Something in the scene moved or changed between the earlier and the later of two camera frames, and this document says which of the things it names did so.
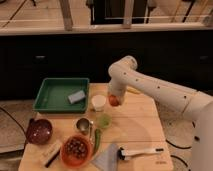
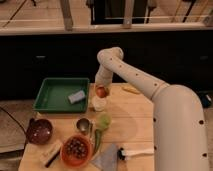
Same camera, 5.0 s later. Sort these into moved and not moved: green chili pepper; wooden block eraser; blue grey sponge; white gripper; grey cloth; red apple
Moved: red apple; white gripper
Not moved: grey cloth; blue grey sponge; wooden block eraser; green chili pepper
